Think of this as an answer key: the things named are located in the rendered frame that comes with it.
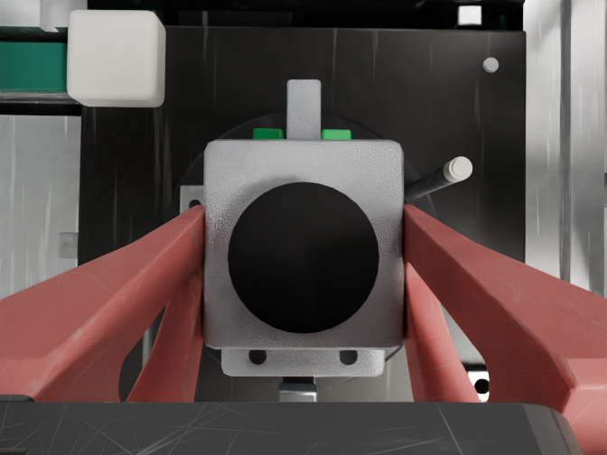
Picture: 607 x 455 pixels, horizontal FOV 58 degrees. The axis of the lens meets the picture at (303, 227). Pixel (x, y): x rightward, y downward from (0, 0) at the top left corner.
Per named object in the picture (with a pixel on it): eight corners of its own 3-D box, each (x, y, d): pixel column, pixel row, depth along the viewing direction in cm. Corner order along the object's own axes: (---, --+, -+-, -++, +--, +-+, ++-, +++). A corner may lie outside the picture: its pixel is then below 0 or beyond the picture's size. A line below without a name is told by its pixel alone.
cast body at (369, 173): (371, 357, 17) (417, 424, 10) (234, 357, 17) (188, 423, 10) (370, 98, 18) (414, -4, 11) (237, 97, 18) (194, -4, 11)
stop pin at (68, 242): (106, 256, 34) (79, 258, 30) (86, 255, 34) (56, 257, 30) (106, 233, 34) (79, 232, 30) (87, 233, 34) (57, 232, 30)
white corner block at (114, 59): (172, 116, 31) (154, 97, 27) (93, 115, 31) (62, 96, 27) (174, 35, 32) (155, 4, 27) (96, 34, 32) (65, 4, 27)
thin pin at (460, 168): (420, 199, 27) (472, 180, 19) (404, 199, 27) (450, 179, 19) (420, 182, 27) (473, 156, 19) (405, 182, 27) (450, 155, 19)
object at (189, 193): (216, 227, 27) (210, 227, 26) (185, 227, 27) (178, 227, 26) (216, 188, 27) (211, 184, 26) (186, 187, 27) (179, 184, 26)
